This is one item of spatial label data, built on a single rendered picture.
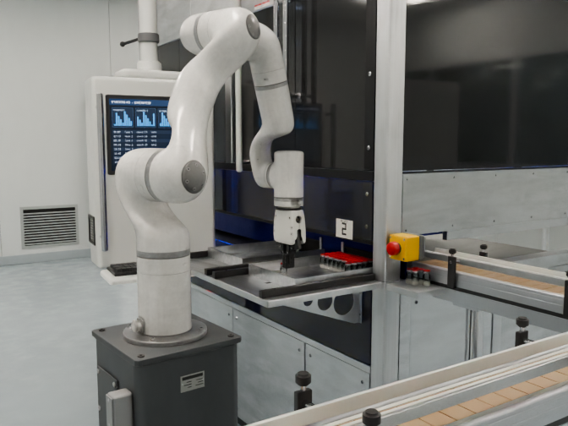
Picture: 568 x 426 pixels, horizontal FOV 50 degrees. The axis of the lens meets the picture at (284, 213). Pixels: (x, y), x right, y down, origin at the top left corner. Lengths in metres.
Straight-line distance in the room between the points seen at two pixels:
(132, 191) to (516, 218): 1.39
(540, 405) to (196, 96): 0.92
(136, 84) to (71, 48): 4.69
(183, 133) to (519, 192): 1.32
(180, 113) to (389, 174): 0.70
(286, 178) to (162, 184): 0.49
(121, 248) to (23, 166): 4.56
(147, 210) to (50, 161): 5.67
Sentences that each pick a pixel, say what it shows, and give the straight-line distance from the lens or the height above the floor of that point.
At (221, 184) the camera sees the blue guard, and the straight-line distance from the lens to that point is 2.67.
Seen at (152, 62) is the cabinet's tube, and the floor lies 1.62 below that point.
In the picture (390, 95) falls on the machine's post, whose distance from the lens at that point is 1.79.
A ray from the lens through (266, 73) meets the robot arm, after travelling 1.61.
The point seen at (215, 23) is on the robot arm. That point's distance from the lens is 1.47.
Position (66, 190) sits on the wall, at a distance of 7.08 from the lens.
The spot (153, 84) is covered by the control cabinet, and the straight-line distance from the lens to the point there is 2.50.
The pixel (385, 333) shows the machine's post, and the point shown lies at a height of 0.72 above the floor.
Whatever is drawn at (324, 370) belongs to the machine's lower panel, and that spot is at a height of 0.51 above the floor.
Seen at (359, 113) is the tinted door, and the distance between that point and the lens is 1.90.
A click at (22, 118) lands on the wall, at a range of 6.98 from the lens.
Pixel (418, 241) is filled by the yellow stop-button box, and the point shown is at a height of 1.02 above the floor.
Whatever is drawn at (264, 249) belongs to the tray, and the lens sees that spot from 2.34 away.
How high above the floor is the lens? 1.30
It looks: 7 degrees down
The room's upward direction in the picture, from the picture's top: straight up
